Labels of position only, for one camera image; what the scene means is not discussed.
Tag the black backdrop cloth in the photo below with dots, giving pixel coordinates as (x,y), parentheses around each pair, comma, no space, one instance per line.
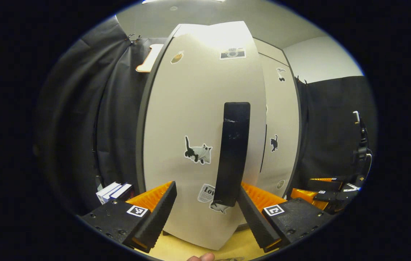
(328,127)
(75,108)

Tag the blue striped box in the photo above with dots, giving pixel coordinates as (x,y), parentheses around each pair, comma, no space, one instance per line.
(124,190)

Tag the white cabinet door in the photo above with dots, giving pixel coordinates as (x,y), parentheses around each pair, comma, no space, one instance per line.
(281,116)
(183,108)

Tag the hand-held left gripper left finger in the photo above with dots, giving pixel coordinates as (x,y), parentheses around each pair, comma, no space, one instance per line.
(158,217)

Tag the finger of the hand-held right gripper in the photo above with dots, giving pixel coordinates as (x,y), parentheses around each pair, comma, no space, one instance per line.
(326,185)
(330,196)

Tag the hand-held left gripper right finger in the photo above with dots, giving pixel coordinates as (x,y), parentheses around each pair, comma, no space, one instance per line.
(256,221)

